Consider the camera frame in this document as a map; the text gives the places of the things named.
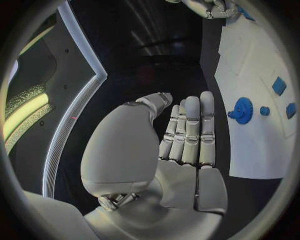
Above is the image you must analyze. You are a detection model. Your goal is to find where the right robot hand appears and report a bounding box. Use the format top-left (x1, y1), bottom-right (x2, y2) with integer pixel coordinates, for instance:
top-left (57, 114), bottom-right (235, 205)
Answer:
top-left (181, 0), bottom-right (239, 20)

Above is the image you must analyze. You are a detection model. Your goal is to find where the glowing light bar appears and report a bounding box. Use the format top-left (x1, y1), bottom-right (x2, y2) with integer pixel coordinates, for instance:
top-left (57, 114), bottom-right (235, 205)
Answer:
top-left (2, 92), bottom-right (52, 137)

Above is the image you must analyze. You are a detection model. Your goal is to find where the blue block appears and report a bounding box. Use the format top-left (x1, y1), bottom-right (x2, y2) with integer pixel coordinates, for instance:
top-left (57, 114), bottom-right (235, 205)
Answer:
top-left (285, 102), bottom-right (298, 120)
top-left (236, 6), bottom-right (256, 22)
top-left (271, 75), bottom-right (289, 97)

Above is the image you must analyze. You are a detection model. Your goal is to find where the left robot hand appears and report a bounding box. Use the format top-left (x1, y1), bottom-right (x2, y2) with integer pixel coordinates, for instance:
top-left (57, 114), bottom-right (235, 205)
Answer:
top-left (80, 90), bottom-right (230, 240)

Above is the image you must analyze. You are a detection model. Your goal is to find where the white task board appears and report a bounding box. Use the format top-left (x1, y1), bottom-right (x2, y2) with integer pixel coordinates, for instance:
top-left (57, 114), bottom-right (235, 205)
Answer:
top-left (213, 7), bottom-right (299, 180)

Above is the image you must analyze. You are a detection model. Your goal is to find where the blue gear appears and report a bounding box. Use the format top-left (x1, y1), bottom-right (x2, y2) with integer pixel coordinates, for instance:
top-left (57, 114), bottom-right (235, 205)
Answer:
top-left (226, 96), bottom-right (255, 125)

